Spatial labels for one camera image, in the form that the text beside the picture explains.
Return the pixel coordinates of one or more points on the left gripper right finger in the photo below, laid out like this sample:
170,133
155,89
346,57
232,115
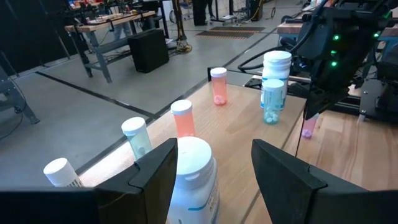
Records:
295,193

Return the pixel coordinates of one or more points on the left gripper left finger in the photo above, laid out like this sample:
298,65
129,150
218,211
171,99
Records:
146,189

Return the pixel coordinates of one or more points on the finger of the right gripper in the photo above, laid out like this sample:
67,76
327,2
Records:
323,99

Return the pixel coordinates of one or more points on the pink pill bottle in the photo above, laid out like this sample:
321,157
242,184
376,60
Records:
308,129

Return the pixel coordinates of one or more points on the large white medicine bottle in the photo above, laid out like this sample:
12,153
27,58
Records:
277,67
196,174

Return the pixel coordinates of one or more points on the pale green pill bottle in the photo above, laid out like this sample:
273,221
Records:
136,137

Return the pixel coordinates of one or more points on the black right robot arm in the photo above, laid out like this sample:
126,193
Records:
357,15

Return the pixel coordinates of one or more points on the black striped floor mat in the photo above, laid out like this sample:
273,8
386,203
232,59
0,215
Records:
230,31

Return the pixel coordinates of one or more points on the black cabinet box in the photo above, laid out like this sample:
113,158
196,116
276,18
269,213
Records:
148,49

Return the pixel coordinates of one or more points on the grey metal table leg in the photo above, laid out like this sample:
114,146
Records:
15,96

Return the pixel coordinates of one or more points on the wooden workbench metal legs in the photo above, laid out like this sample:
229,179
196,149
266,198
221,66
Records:
102,21

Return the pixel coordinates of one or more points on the wooden shelf black metal frame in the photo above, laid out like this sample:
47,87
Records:
236,124

